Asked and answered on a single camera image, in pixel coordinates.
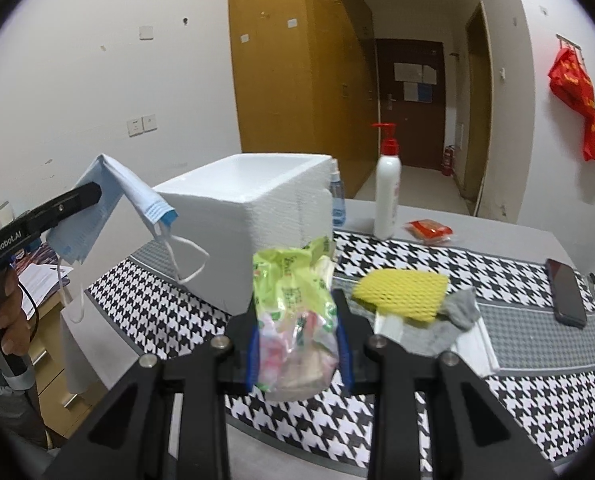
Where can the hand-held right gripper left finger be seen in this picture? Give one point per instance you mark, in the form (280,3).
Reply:
(253,355)

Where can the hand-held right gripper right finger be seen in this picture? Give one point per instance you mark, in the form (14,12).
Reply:
(346,355)

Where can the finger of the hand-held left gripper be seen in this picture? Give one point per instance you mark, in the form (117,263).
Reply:
(77,197)

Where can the blue face mask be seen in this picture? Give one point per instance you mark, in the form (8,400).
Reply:
(122,185)

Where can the green tissue packet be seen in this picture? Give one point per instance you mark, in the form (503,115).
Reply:
(287,285)

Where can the grey sock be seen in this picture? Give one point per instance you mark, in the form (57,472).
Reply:
(427,337)

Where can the yellow foam net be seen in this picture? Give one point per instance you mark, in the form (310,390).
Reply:
(402,290)

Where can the white foam box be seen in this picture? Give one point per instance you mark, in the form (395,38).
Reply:
(227,210)

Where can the person's left hand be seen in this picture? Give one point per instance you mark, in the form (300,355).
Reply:
(9,320)

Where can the green white box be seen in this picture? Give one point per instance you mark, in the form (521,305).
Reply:
(2,212)

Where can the white paper sheet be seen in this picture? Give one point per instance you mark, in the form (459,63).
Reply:
(42,280)

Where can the blue spray bottle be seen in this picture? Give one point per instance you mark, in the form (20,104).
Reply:
(338,205)

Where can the red snack packet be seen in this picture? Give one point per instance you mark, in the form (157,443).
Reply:
(430,230)

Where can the houndstooth tablecloth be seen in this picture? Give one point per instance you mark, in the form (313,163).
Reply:
(477,270)

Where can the white pump bottle red cap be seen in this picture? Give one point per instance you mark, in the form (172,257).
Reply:
(387,195)

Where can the red fire extinguisher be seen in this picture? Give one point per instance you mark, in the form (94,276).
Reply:
(448,160)

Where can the black smartphone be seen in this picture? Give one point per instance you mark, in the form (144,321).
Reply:
(565,290)

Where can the dark brown door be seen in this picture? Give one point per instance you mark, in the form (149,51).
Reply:
(417,130)

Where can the wooden wardrobe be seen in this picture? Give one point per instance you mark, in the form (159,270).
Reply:
(287,85)

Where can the blue paper notice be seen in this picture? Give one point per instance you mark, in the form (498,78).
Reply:
(417,92)

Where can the light wooden side door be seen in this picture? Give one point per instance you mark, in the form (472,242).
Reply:
(479,110)

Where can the white paper notice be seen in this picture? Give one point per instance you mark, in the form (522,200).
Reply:
(415,72)

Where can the red hanging bag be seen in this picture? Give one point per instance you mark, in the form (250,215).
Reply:
(572,80)

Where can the white wall socket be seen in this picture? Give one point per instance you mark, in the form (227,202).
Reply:
(135,127)

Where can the white wall switch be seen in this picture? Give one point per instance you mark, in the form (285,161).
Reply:
(149,123)

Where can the white wall plate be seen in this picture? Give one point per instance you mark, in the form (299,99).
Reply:
(146,32)

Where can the wall hook rack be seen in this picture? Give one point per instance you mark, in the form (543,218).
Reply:
(570,42)

